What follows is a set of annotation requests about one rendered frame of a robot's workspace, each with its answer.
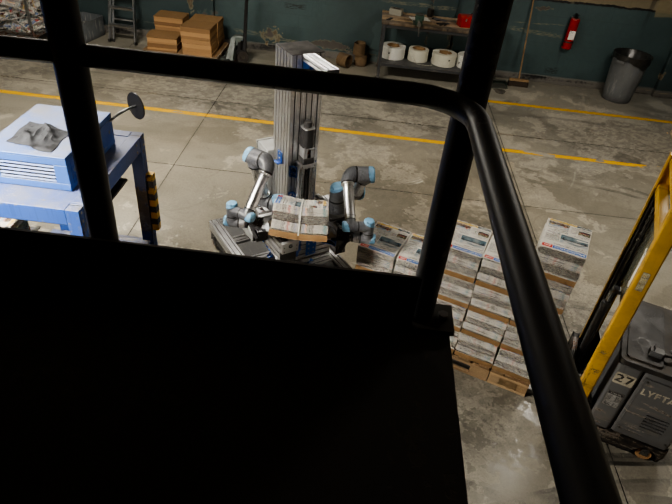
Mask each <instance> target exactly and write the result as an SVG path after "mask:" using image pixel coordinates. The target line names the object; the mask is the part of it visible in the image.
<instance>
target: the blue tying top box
mask: <svg viewBox="0 0 672 504"><path fill-rule="evenodd" d="M97 114H98V119H99V125H100V131H101V137H102V143H103V148H104V154H105V153H106V152H107V151H108V150H109V149H110V148H111V147H112V145H113V144H114V143H115V137H114V131H113V125H112V121H111V122H110V121H109V120H110V119H111V112H103V111H97ZM29 121H31V122H35V123H39V124H44V123H48V124H51V125H53V126H54V127H56V128H59V129H62V130H66V131H67V128H66V123H65V119H64V114H63V109H62V107H61V106H52V105H44V104H36V105H35V106H34V107H33V108H31V109H30V110H29V111H27V112H26V113H25V114H23V115H22V116H21V117H20V118H18V119H17V120H16V121H14V122H13V123H12V124H10V125H9V126H8V127H7V128H5V129H4V130H3V131H1V132H0V183H8V184H16V185H25V186H33V187H42V188H50V189H58V190H67V191H72V190H73V189H74V188H75V187H76V186H77V185H78V180H77V175H76V171H75V166H74V161H73V156H72V152H71V147H70V142H69V138H68V136H67V137H66V138H64V139H63V140H62V141H61V142H60V144H59V145H58V147H57V148H56V149H55V150H54V151H52V152H41V151H38V150H35V149H33V148H32V147H30V146H28V145H20V144H15V143H11V142H7V141H6V140H8V139H10V138H11V137H12V136H14V134H15V133H16V132H17V131H18V130H19V129H20V128H21V127H23V126H24V125H26V124H27V123H28V122H29Z"/></svg>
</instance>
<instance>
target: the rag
mask: <svg viewBox="0 0 672 504"><path fill-rule="evenodd" d="M67 136H68V133H67V131H66V130H62V129H59V128H56V127H54V126H53V125H51V124H48V123H44V124H39V123H35V122H31V121H29V122H28V123H27V124H26V125H24V126H23V127H21V128H20V129H19V130H18V131H17V132H16V133H15V134H14V136H12V137H11V138H10V139H8V140H6V141H7V142H11V143H15V144H20V145H28V146H30V147H32V148H33V149H35V150H38V151H41V152H52V151H54V150H55V149H56V148H57V147H58V145H59V144H60V142H61V141H62V140H63V139H64V138H66V137H67Z"/></svg>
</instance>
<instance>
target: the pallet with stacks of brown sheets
mask: <svg viewBox="0 0 672 504"><path fill-rule="evenodd" d="M153 16H154V25H155V29H152V30H150V31H149V32H148V33H147V35H146V37H147V46H146V47H145V48H144V49H142V50H144V51H153V52H162V53H170V54H179V55H188V56H196V57H205V58H214V59H219V58H220V57H221V56H222V57H223V56H224V51H225V50H226V49H228V48H229V43H228V42H224V39H225V35H224V31H223V21H224V18H223V17H221V16H213V15H204V14H194V15H193V16H192V17H191V18H190V19H189V13H185V12H176V11H168V10H160V11H159V12H157V13H156V14H155V15H153Z"/></svg>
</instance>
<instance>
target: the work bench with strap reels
mask: <svg viewBox="0 0 672 504"><path fill-rule="evenodd" d="M472 15H473V14H472V13H471V14H460V13H459V14H458V18H449V17H440V16H433V17H437V18H441V19H444V20H447V21H446V22H445V23H450V24H448V25H446V26H444V25H442V26H440V25H439V24H436V23H442V22H444V21H436V20H434V19H432V18H433V17H427V15H424V21H422V22H423V26H421V27H419V31H420V32H429V33H437V34H446V35H455V36H464V37H468V34H469V29H470V24H471V20H472ZM390 17H392V18H393V19H391V20H386V19H388V18H390ZM413 20H415V14H414V13H405V12H403V15H402V16H396V15H391V14H389V11H387V10H382V29H381V36H380V44H379V51H378V59H377V64H376V67H377V72H376V77H378V78H380V77H379V74H380V67H381V66H386V67H395V68H403V69H412V70H421V71H429V72H438V73H447V74H455V75H460V70H461V66H462V61H463V56H464V52H465V51H461V52H459V53H458V55H457V53H456V52H454V51H452V50H449V49H434V50H433V52H432V56H428V53H429V49H428V48H427V47H424V46H419V45H412V46H410V47H409V51H408V53H405V50H406V45H404V44H402V43H399V42H393V41H387V42H384V37H385V30H386V28H394V29H403V30H411V31H418V27H417V26H416V25H413ZM456 58H457V59H456Z"/></svg>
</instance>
